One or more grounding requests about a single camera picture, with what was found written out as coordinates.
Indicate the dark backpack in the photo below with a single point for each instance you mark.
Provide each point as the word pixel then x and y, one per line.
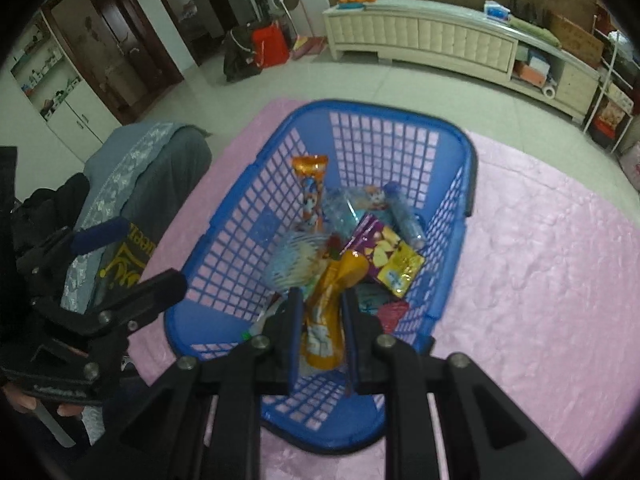
pixel 240 54

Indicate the red silver snack pouch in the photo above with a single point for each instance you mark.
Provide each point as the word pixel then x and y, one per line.
pixel 390 315

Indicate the red shopping bag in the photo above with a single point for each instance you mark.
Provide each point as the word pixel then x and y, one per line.
pixel 270 46

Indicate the oranges on blue plate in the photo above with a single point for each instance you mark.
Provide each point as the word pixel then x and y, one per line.
pixel 353 4

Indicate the blue tissue pack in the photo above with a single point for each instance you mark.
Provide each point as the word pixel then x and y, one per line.
pixel 496 11

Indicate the pink quilted table cloth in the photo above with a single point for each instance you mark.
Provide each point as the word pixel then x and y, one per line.
pixel 545 300

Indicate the orange long snack packet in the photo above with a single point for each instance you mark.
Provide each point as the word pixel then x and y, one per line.
pixel 310 171

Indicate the cream tv cabinet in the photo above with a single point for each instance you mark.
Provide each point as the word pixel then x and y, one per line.
pixel 466 42

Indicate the white cupboard with shelves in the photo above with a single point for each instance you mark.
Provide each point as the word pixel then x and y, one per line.
pixel 60 96

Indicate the operator left hand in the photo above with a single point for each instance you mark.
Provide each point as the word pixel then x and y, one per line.
pixel 23 403

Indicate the pink bag on floor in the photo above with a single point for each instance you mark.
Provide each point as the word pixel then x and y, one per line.
pixel 630 164

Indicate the grey covered chair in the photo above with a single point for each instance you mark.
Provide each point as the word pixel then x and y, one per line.
pixel 143 173

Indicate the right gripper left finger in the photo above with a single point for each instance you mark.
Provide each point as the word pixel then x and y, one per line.
pixel 201 419

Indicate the purple chips bag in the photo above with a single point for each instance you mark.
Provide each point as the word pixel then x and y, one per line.
pixel 392 262

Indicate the white metal shelf rack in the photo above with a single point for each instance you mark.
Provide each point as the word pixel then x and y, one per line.
pixel 616 102

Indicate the blue striped clear snack bag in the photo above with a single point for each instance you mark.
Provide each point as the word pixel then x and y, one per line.
pixel 296 260

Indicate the cardboard box on cabinet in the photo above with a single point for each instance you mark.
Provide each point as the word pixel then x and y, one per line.
pixel 576 40

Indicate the green folded cloth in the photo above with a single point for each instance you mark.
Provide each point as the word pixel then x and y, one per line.
pixel 530 29

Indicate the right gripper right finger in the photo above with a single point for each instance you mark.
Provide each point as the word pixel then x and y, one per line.
pixel 444 418

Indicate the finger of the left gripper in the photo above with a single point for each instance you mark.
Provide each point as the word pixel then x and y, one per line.
pixel 141 304
pixel 60 249

